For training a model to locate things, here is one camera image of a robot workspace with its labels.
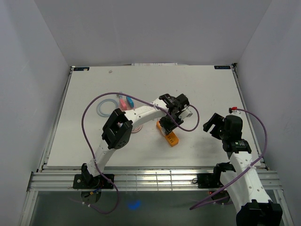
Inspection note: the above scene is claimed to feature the blue power cord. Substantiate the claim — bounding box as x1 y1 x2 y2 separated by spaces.
96 91 124 117

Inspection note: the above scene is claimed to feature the orange power strip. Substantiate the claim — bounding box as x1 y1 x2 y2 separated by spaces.
156 121 179 147

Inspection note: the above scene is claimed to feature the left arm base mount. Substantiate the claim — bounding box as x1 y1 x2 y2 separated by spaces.
72 174 114 190

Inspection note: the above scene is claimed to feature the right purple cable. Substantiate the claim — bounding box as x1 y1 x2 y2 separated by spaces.
189 107 269 210

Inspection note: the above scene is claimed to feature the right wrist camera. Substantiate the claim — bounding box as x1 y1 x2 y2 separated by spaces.
229 107 241 117

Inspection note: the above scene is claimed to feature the coral pink plug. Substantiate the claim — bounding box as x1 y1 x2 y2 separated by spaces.
119 98 127 111

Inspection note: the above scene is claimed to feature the corner label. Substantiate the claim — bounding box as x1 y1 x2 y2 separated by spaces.
73 67 90 71
214 65 231 70

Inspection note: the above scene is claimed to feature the blue charger plug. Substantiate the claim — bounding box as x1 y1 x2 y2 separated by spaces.
126 97 135 109

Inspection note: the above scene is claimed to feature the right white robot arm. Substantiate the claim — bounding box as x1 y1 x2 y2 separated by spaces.
203 113 283 226

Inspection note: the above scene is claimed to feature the left corner label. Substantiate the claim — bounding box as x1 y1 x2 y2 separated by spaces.
73 67 90 71

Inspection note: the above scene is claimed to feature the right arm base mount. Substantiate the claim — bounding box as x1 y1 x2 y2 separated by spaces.
191 172 234 188

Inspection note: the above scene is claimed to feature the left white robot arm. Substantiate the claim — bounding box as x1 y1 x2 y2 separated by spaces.
81 94 192 188

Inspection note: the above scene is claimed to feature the white grey charger plug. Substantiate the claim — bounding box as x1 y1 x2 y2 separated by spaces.
159 125 165 136

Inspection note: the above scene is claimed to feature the aluminium rail frame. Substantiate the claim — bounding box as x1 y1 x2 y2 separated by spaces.
18 63 294 226

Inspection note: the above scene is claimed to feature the right corner label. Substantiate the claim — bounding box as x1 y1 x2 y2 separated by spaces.
214 65 231 70

